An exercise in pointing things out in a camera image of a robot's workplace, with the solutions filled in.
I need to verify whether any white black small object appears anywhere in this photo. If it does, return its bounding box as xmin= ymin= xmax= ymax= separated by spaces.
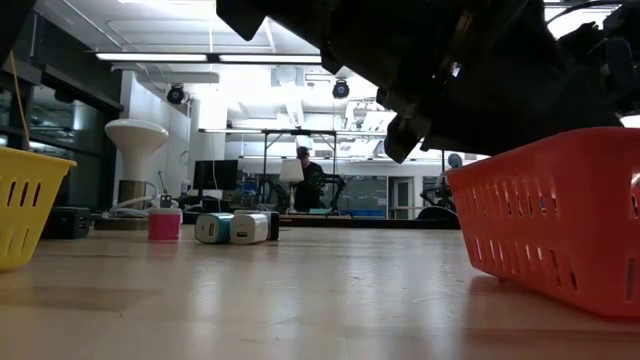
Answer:
xmin=234 ymin=209 xmax=280 ymax=242

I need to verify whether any black power adapter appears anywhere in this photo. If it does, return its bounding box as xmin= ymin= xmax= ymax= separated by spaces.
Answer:
xmin=40 ymin=206 xmax=92 ymax=240

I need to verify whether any person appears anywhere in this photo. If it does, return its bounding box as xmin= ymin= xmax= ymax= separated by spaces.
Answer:
xmin=293 ymin=146 xmax=326 ymax=211

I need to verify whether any black workstation frame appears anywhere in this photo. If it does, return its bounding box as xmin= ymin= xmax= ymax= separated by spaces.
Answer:
xmin=260 ymin=128 xmax=340 ymax=216

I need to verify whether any teal and white wall charger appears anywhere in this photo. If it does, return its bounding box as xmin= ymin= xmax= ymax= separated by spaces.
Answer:
xmin=194 ymin=212 xmax=235 ymax=245

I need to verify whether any yellow plastic basket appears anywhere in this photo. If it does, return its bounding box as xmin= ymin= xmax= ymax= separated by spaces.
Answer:
xmin=0 ymin=146 xmax=78 ymax=273

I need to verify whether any black computer monitor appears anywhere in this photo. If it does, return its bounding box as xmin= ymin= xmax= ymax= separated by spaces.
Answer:
xmin=192 ymin=159 xmax=240 ymax=191

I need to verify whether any orange plastic basket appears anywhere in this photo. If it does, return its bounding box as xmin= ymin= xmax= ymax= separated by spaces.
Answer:
xmin=444 ymin=127 xmax=640 ymax=321

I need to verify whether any ceiling light strip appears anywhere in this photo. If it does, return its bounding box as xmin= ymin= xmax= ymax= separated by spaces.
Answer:
xmin=218 ymin=53 xmax=322 ymax=65
xmin=94 ymin=52 xmax=209 ymax=63

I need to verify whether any white shade table lamp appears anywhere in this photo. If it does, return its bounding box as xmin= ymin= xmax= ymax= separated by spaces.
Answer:
xmin=278 ymin=158 xmax=305 ymax=214

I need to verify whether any white mushroom table lamp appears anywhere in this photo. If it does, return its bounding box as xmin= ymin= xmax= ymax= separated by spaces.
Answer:
xmin=93 ymin=118 xmax=170 ymax=231

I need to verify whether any white lamp cable with plug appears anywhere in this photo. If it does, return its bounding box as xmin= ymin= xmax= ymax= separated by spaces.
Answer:
xmin=102 ymin=193 xmax=179 ymax=219

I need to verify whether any black aluminium table frame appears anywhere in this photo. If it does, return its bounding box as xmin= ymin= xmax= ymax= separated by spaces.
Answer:
xmin=92 ymin=212 xmax=461 ymax=231

